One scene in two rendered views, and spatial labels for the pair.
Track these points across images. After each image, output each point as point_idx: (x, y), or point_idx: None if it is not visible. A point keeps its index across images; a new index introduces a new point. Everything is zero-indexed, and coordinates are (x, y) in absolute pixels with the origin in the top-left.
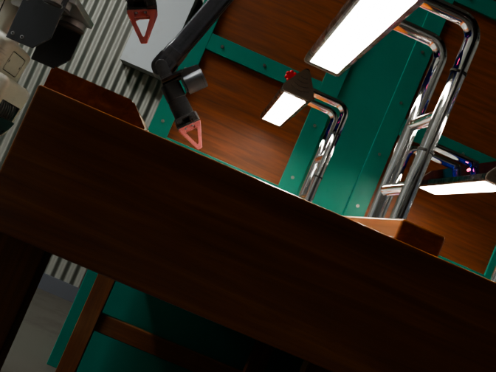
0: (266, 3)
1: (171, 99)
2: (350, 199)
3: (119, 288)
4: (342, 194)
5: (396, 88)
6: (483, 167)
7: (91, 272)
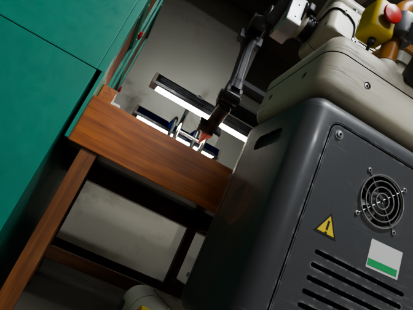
0: None
1: (223, 120)
2: None
3: (23, 202)
4: None
5: (136, 46)
6: (207, 146)
7: (21, 197)
